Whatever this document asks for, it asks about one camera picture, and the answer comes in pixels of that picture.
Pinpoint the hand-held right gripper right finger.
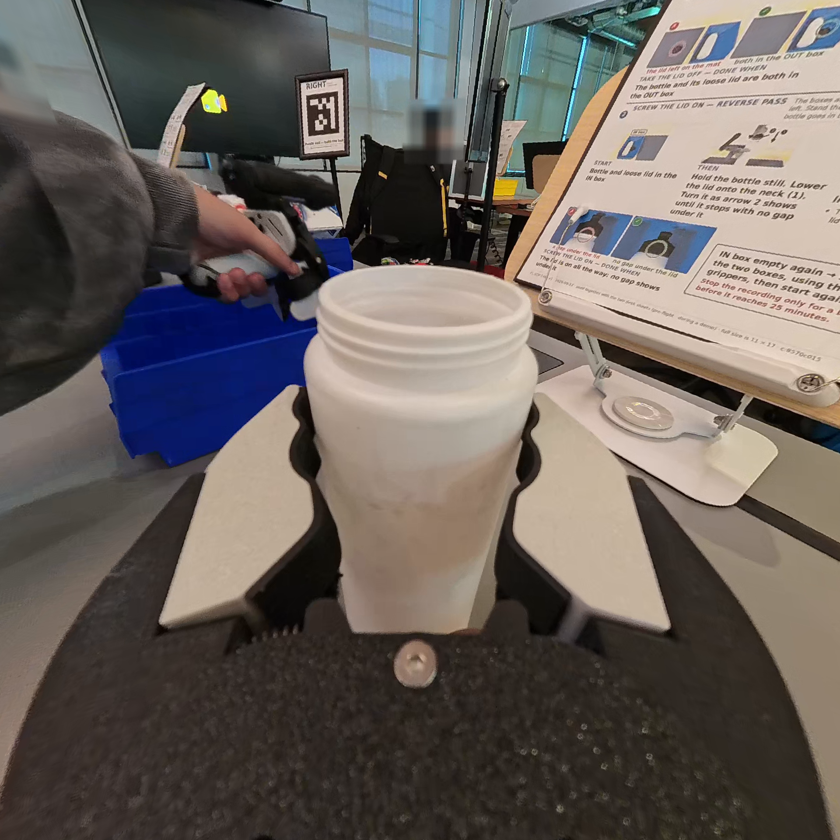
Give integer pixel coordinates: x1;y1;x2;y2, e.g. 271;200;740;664
494;392;673;642

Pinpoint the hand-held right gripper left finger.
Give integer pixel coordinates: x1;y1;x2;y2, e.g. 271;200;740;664
159;386;343;632

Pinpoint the white plastic bottle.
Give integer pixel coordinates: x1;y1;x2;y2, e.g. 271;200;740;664
304;266;539;634

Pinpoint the person's left forearm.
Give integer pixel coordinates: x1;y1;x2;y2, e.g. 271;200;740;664
0;108;201;417

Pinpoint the person's left hand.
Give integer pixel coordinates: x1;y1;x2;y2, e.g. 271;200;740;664
193;187;304;303

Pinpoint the framed tag sign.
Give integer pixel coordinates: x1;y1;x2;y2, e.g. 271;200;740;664
295;69;350;160

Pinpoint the wooden clipboard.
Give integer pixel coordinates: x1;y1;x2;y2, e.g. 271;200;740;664
156;83;207;168
504;0;840;429

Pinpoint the white document stand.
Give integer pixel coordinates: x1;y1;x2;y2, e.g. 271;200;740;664
535;331;778;508

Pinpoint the large black screen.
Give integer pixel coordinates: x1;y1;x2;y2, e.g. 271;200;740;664
79;0;332;158

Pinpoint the black tripod pole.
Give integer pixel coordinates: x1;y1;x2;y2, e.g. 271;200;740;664
476;77;511;273

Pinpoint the instruction sheet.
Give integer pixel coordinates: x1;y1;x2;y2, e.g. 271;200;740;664
515;0;840;362

